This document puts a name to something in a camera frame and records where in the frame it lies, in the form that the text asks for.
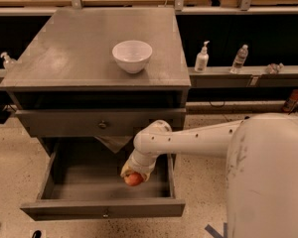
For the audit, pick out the orange spray can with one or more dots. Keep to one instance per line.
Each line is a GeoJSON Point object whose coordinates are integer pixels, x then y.
{"type": "Point", "coordinates": [291, 102]}

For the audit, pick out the closed grey top drawer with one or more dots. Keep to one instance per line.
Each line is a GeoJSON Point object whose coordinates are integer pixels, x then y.
{"type": "Point", "coordinates": [95, 122]}

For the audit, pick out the white pump lotion bottle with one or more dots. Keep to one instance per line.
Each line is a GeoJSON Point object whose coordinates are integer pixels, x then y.
{"type": "Point", "coordinates": [202, 58]}

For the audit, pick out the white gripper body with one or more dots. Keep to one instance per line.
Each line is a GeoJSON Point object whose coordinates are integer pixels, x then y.
{"type": "Point", "coordinates": [138, 167]}

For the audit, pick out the white ceramic bowl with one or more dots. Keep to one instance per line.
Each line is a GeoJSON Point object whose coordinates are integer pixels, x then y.
{"type": "Point", "coordinates": [132, 56]}

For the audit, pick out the blue tape floor marker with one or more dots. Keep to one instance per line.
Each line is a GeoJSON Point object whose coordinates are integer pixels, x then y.
{"type": "Point", "coordinates": [215, 233]}

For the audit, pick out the clear pump bottle left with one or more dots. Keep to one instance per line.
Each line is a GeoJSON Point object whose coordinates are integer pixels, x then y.
{"type": "Point", "coordinates": [8, 62]}

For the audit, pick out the grey wooden drawer cabinet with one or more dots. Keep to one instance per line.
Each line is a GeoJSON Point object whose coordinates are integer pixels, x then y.
{"type": "Point", "coordinates": [69, 65]}

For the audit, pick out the grey cloth under drawer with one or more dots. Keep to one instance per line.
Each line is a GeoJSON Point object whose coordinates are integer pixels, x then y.
{"type": "Point", "coordinates": [114, 143]}

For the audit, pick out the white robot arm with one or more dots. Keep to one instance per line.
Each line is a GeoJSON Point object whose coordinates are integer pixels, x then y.
{"type": "Point", "coordinates": [261, 168]}

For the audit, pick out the clear plastic water bottle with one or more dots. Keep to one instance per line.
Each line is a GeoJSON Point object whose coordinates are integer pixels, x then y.
{"type": "Point", "coordinates": [239, 59]}

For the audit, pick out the red apple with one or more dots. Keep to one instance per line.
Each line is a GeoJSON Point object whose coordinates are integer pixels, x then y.
{"type": "Point", "coordinates": [133, 179]}

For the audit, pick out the open grey middle drawer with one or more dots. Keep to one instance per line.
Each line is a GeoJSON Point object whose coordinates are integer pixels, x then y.
{"type": "Point", "coordinates": [82, 181]}

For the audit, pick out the crumpled clear plastic wrapper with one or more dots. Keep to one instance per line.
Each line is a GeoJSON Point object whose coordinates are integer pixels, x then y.
{"type": "Point", "coordinates": [274, 68]}

